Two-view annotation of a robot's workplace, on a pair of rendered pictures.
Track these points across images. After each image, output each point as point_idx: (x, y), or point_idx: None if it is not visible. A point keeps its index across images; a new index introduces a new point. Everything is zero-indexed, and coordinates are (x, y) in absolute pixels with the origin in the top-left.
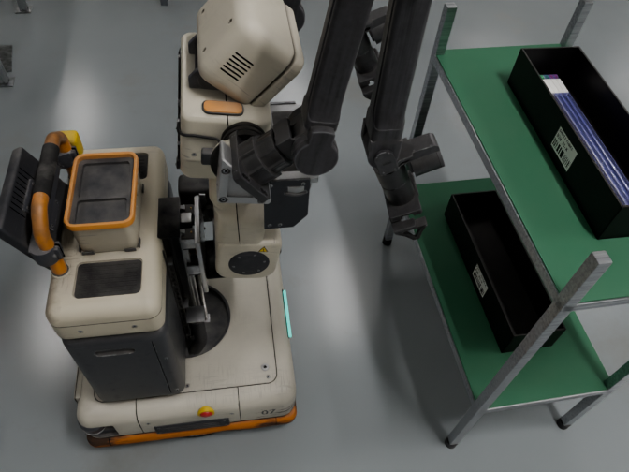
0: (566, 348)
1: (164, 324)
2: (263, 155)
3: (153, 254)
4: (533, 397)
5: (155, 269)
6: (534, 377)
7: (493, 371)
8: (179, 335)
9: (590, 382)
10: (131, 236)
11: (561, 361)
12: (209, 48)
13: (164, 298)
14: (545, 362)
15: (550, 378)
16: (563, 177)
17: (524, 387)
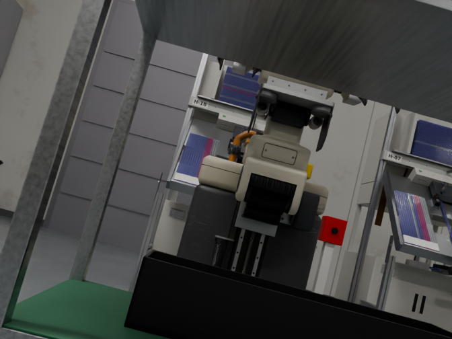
0: (108, 331)
1: (203, 185)
2: None
3: (239, 163)
4: (53, 290)
5: (229, 162)
6: (81, 300)
7: (114, 295)
8: (208, 242)
9: (25, 313)
10: (245, 153)
11: (89, 319)
12: None
13: (216, 175)
14: (97, 313)
15: (67, 304)
16: None
17: (74, 293)
